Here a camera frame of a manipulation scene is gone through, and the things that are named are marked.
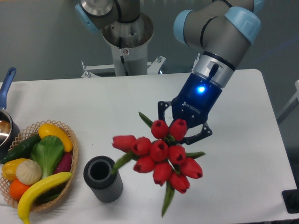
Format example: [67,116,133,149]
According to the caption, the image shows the dark grey ribbed vase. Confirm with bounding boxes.
[83,156,123,203]

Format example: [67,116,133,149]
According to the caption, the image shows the yellow squash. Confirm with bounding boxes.
[38,123,73,152]

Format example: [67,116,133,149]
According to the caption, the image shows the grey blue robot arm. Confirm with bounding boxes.
[75,0,263,145]

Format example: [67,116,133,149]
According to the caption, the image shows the white frame at right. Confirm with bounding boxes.
[276,80,299,125]

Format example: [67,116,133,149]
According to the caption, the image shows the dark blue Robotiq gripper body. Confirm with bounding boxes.
[171,73,222,128]

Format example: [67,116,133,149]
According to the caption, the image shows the green lettuce leaf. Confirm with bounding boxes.
[30,136,64,179]

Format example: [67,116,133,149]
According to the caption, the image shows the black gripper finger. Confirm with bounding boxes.
[181,122,213,145]
[157,101,173,121]

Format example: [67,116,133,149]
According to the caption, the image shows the purple eggplant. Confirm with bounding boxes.
[53,152,72,174]

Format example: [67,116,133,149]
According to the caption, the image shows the yellow banana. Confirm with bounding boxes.
[17,172,72,224]

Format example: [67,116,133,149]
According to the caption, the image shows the woven wicker basket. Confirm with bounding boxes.
[0,120,79,212]

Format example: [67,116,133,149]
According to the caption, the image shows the blue handled saucepan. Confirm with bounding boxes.
[0,67,20,159]

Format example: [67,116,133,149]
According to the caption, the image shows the green cucumber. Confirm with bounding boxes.
[0,134,41,164]

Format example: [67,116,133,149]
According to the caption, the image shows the black box at table edge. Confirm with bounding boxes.
[282,189,299,214]

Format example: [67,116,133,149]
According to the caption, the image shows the red tulip bouquet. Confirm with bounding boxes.
[112,113,205,215]

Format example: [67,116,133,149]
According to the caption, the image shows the black cable on pedestal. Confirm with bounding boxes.
[118,36,128,76]

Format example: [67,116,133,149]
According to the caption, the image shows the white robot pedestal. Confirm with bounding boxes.
[80,11,201,79]

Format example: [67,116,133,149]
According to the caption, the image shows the orange fruit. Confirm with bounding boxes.
[9,179,31,201]

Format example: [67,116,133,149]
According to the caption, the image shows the white steamed bun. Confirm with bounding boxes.
[15,160,42,185]

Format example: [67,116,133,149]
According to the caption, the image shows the yellow bell pepper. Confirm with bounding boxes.
[2,158,28,181]

